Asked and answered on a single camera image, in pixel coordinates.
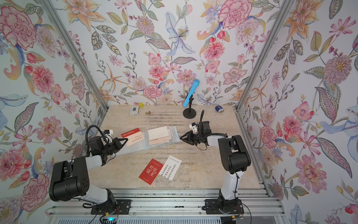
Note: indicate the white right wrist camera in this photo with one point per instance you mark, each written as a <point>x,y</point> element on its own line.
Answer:
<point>194,127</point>

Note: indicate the white playing card box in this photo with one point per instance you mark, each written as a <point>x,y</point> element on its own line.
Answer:
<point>134,111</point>

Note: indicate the aluminium corner post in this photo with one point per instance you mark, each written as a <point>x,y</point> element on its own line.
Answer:
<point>63,33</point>
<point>281,16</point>

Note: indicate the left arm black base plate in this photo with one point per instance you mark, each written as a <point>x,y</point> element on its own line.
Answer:
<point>119,207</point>

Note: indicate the aluminium corner post left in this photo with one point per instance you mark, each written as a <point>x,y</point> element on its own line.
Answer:
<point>63,33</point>

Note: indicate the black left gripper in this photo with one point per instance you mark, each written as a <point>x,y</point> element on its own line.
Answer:
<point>115,142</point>

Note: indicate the small blue cylinder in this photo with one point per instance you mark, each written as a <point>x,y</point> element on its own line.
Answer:
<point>219,109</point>

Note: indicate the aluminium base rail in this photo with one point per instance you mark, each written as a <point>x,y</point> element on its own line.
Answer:
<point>177,202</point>

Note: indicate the white card black text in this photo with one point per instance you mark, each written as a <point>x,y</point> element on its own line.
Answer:
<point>170,168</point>

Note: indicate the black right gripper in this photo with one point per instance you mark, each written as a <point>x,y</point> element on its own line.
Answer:
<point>189,138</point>

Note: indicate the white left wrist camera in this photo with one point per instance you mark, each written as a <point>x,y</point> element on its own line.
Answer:
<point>108,133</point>

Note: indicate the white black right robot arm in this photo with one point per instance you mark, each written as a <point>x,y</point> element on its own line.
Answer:
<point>235,160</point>

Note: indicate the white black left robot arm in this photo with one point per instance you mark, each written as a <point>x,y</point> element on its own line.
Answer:
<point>70,179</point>

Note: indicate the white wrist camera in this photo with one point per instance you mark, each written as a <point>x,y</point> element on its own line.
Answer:
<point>194,127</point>
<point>108,133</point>

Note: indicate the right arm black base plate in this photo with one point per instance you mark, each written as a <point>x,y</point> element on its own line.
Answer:
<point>223,207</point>

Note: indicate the aluminium corner post right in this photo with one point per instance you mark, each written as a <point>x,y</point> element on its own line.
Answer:
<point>281,16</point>

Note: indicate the cream card red top band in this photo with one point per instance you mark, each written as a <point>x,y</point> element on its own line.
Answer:
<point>133,136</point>

